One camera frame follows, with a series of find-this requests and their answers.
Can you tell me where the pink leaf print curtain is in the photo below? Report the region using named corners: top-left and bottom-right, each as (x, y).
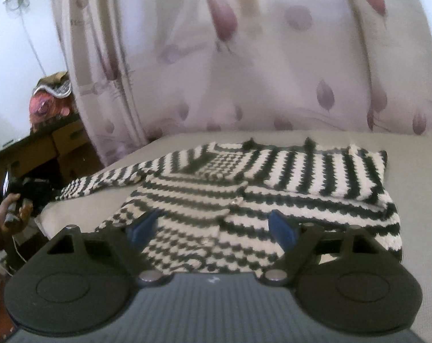
top-left (49, 0), bottom-right (432, 167)

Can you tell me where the black and white striped sweater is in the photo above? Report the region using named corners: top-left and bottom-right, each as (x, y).
top-left (55, 137), bottom-right (403, 280)

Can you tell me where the person's left hand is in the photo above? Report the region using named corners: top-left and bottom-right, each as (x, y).
top-left (0, 193), bottom-right (35, 236)

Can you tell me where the dark wooden cabinet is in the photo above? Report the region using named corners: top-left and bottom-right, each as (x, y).
top-left (0, 119), bottom-right (104, 201)

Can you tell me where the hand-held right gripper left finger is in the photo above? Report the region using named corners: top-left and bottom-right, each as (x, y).
top-left (44, 210), bottom-right (164, 287)

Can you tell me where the thin wall cable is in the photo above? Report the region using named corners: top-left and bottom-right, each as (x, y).
top-left (2, 0), bottom-right (49, 76)

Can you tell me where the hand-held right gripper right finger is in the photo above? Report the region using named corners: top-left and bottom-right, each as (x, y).
top-left (261, 210), bottom-right (385, 287)

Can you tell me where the pile of colourful items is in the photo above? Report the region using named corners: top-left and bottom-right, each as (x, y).
top-left (28, 71), bottom-right (79, 127)

